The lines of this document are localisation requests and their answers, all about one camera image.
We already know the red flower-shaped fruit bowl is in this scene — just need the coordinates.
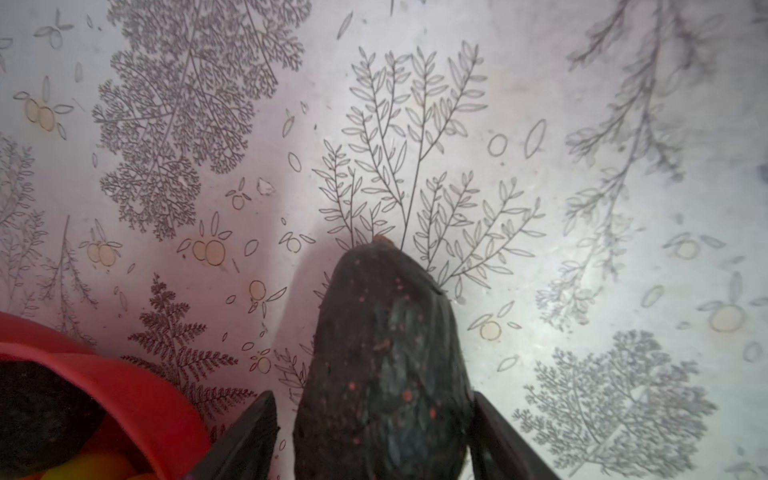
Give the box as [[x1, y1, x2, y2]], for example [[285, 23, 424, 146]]
[[1, 313, 211, 479]]

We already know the yellow fake lemon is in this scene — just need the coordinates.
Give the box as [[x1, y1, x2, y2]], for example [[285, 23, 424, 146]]
[[41, 453, 137, 480]]

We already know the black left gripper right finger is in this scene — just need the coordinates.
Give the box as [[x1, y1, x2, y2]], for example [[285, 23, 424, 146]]
[[469, 391, 559, 480]]

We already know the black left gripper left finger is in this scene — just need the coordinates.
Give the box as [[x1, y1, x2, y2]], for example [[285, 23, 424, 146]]
[[185, 390, 279, 480]]

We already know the dark fake avocado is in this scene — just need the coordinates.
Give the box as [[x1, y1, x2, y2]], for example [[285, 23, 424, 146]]
[[293, 238, 473, 479], [1, 360, 106, 479]]

